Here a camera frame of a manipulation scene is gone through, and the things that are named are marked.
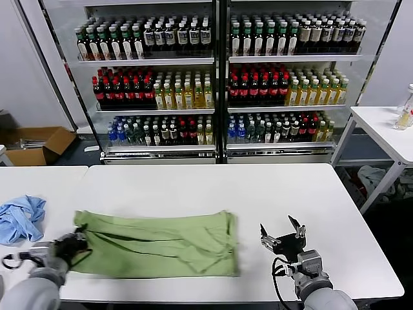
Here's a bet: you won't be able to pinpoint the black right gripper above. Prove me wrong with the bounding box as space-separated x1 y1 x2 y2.
259 214 307 262

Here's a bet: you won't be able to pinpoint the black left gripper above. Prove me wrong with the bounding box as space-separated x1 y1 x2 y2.
52 223 90 265

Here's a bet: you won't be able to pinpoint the light green polo shirt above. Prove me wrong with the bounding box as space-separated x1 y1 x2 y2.
69 209 241 279

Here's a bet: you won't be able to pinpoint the crumpled light blue garment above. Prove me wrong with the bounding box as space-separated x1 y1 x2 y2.
0 194 47 248

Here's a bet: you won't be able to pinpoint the glass door beverage cabinet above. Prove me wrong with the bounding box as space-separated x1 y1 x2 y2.
222 0 367 165
83 0 223 166

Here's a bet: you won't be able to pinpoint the white cabinet shelf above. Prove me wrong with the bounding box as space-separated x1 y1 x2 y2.
226 141 335 151
96 108 216 115
228 54 364 64
227 103 348 114
77 57 216 68
103 144 216 153

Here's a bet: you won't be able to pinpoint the open brown cardboard box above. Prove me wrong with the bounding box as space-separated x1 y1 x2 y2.
0 126 77 167

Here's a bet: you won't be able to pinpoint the grey metal parts bundle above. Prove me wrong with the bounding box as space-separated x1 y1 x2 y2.
19 138 45 150

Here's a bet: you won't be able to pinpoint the white grey cloth pile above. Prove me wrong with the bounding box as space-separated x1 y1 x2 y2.
356 165 398 198

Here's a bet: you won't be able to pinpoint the white plastic stool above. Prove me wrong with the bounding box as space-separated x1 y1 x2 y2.
0 145 15 167

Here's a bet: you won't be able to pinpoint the pale green cloth heap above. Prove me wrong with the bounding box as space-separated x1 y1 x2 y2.
398 174 413 196

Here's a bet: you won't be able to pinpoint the white side table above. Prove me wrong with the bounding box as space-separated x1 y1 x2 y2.
330 105 413 214

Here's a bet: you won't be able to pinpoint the clear glass bottle yellow contents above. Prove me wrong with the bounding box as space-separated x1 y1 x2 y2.
393 83 413 131

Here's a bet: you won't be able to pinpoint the green cap brown tea bottle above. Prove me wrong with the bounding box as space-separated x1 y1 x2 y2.
276 21 288 56
131 25 145 60
108 26 122 61
287 21 299 55
97 26 110 61
264 21 277 56
252 21 265 56
119 25 133 60
241 21 254 56
230 21 242 56
86 27 99 61
75 28 88 61

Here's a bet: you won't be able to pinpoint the open glass cabinet door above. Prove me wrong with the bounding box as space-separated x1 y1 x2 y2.
17 0 106 159
328 0 404 165

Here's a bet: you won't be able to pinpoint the dark bottle beige label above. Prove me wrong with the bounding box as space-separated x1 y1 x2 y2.
297 21 310 53
310 20 323 53

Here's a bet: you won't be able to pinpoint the dark bottle white blue label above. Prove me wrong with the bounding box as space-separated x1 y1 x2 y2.
143 24 155 52
332 19 345 52
199 21 212 51
176 22 188 52
153 23 165 52
343 19 356 52
188 21 200 51
354 19 367 52
163 23 176 52
321 19 334 52

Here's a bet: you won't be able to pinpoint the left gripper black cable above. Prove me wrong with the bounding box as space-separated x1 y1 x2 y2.
69 248 93 269

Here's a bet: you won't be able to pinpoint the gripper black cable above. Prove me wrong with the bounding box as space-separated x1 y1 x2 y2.
272 256 306 306
69 248 93 269

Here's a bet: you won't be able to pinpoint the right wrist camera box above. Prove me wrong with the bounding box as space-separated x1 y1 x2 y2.
296 249 323 275

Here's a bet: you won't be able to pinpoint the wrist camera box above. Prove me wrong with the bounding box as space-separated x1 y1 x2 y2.
30 247 52 264
296 249 323 275

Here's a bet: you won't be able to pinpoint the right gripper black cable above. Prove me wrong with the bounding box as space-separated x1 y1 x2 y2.
272 256 306 306

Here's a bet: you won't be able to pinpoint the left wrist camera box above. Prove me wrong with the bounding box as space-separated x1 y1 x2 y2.
30 247 52 264

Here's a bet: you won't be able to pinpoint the left camera cable white plug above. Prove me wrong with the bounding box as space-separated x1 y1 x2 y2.
2 253 33 269

